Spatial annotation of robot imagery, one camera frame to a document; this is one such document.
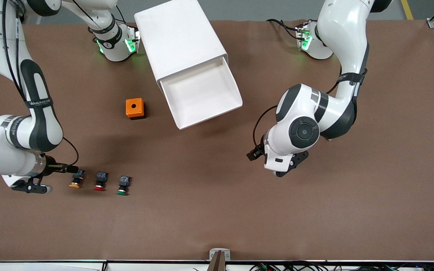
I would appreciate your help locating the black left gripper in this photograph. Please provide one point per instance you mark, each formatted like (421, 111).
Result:
(255, 153)

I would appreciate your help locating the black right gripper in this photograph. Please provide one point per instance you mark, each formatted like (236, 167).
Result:
(55, 167)

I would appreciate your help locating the yellow push button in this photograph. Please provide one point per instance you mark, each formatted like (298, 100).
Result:
(76, 180)

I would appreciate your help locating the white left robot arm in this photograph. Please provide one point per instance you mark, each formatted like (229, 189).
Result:
(303, 109)

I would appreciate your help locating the red push button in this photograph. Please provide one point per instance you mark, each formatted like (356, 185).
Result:
(100, 180)

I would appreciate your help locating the green push button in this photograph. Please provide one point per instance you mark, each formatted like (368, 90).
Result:
(123, 185)

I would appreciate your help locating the orange button enclosure box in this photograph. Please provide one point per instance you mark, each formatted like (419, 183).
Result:
(133, 106)

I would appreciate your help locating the white table edge rail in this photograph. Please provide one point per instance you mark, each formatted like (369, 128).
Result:
(51, 266)

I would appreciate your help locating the grey metal bracket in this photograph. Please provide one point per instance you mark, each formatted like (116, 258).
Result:
(214, 256)

